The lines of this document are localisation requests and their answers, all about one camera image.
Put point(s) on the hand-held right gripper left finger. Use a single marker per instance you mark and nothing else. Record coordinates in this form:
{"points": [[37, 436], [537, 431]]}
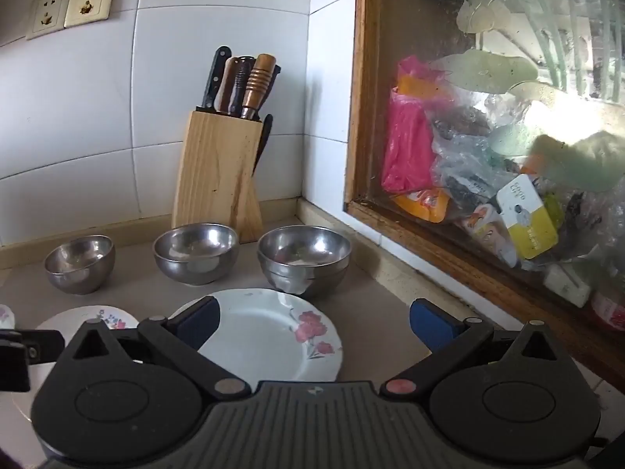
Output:
{"points": [[198, 322]]}

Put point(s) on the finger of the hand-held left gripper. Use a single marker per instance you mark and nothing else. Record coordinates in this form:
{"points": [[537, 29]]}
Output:
{"points": [[19, 361]]}

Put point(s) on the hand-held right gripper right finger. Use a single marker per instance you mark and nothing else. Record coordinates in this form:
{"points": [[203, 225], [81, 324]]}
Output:
{"points": [[432, 325]]}

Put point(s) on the large white floral plate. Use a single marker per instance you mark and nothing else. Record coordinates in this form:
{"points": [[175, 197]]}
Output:
{"points": [[263, 332]]}

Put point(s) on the stainless steel bowl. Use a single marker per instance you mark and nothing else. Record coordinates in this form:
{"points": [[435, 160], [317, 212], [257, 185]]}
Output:
{"points": [[305, 249], [195, 254], [80, 264], [293, 283]]}

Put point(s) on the small white floral plate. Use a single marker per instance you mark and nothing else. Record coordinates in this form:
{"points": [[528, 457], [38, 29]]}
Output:
{"points": [[73, 317]]}

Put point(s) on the white and orange packet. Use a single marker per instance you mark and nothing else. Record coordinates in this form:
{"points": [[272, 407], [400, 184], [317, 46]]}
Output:
{"points": [[490, 234]]}

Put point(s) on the orange snack packet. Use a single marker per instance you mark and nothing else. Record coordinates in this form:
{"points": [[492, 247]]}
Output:
{"points": [[425, 202]]}

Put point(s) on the yellow and white card packet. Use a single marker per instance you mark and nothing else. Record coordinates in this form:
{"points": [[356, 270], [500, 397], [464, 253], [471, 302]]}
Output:
{"points": [[530, 224]]}

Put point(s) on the white box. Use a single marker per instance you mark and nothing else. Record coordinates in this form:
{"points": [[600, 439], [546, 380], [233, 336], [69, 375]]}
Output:
{"points": [[569, 286]]}

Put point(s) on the wooden knife block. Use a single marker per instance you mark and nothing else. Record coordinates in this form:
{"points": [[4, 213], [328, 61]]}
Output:
{"points": [[215, 176]]}

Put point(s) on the clear plastic bag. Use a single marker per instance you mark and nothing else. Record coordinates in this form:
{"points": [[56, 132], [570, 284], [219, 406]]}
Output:
{"points": [[464, 156]]}

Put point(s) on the red jar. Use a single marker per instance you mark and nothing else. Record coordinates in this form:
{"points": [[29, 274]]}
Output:
{"points": [[610, 303]]}

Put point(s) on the pink plastic bag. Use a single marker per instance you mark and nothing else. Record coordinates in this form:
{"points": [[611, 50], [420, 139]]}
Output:
{"points": [[407, 141]]}

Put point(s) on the yellowed wall outlet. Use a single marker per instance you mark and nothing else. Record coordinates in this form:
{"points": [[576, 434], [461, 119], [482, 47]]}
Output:
{"points": [[90, 2]]}

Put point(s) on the white wall outlet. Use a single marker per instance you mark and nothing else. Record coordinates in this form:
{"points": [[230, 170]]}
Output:
{"points": [[48, 14]]}

